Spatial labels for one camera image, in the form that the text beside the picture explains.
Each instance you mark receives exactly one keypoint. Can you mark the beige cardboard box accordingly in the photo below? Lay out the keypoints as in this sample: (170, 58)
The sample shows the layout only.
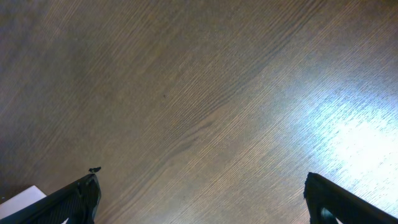
(18, 200)

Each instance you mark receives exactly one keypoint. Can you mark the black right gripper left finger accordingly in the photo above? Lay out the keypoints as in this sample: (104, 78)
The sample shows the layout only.
(75, 203)

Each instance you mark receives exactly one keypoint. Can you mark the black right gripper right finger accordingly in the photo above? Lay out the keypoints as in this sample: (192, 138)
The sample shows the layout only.
(330, 203)

